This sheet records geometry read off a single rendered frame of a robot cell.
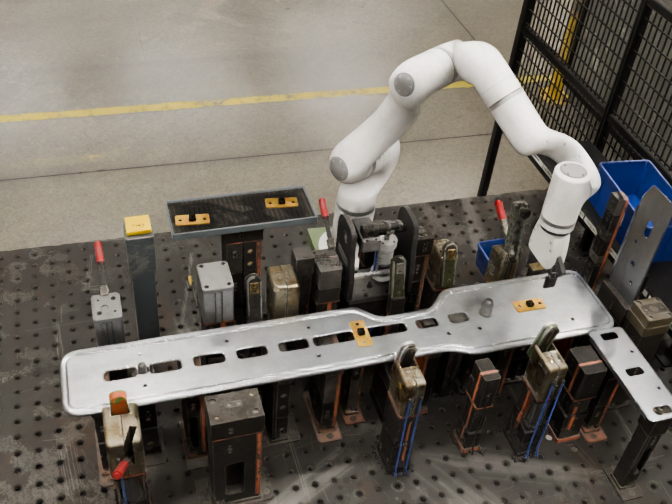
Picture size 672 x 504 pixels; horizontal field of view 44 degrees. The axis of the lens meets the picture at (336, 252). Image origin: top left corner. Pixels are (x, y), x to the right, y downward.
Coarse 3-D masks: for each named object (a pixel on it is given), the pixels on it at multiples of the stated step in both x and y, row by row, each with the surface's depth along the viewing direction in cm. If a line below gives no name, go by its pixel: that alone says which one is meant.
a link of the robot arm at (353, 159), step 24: (432, 48) 205; (408, 72) 197; (432, 72) 198; (408, 96) 199; (384, 120) 216; (408, 120) 214; (360, 144) 224; (384, 144) 222; (336, 168) 229; (360, 168) 226
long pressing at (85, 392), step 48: (480, 288) 220; (528, 288) 221; (576, 288) 223; (192, 336) 199; (240, 336) 200; (288, 336) 201; (384, 336) 204; (432, 336) 205; (480, 336) 206; (528, 336) 208; (576, 336) 210; (96, 384) 186; (144, 384) 187; (192, 384) 188; (240, 384) 189
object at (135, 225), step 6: (138, 216) 206; (144, 216) 206; (126, 222) 204; (132, 222) 204; (138, 222) 204; (144, 222) 204; (126, 228) 202; (132, 228) 202; (138, 228) 203; (144, 228) 203; (150, 228) 203; (132, 234) 202
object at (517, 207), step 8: (512, 208) 214; (520, 208) 213; (512, 216) 215; (520, 216) 212; (528, 216) 212; (512, 224) 215; (520, 224) 217; (512, 232) 217; (520, 232) 218; (512, 240) 220; (520, 240) 219; (504, 248) 222; (512, 256) 224
